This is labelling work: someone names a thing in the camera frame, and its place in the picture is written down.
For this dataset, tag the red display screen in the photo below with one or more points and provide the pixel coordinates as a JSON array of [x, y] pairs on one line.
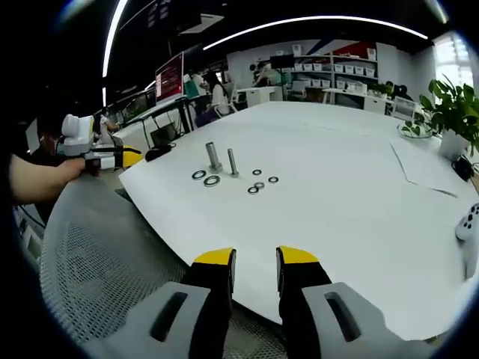
[[170, 78]]

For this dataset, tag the thick threaded metal stud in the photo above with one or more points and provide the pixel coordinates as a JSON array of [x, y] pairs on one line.
[[213, 157]]

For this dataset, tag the grey mesh office chair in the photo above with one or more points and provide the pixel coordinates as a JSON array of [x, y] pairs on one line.
[[105, 261]]

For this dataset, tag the potted green plant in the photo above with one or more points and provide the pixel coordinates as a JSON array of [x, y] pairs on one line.
[[454, 112]]

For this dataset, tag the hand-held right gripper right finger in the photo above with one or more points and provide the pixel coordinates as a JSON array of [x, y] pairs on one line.
[[318, 314]]

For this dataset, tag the white office chair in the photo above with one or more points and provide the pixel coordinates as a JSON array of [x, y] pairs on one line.
[[404, 108]]

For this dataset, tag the black power adapter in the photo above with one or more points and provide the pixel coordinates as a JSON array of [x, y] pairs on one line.
[[463, 167]]

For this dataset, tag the small plant in glass bowl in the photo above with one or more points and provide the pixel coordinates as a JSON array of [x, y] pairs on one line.
[[413, 129]]

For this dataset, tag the black computer mouse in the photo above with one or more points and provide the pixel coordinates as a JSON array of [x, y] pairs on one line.
[[157, 154]]

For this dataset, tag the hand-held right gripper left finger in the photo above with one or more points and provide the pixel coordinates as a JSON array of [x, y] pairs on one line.
[[194, 310]]

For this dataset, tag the large metal washer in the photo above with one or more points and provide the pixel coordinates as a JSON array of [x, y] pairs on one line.
[[194, 174], [206, 181]]

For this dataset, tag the curved ceiling light strip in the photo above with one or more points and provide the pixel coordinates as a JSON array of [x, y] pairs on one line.
[[111, 37], [318, 19]]

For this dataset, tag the white game controller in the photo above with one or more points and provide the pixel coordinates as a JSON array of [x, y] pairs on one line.
[[467, 224]]

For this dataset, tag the black laptop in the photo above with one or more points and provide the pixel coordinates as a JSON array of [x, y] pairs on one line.
[[162, 136]]

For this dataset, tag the white paper sheet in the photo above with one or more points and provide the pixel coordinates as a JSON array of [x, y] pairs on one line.
[[423, 164]]

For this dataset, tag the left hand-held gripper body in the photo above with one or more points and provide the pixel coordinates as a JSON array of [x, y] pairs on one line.
[[76, 140]]

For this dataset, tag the thin threaded metal stud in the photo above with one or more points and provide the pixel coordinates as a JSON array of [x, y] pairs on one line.
[[232, 162]]

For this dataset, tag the shelf with white bins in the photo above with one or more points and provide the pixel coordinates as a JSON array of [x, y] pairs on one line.
[[337, 67]]

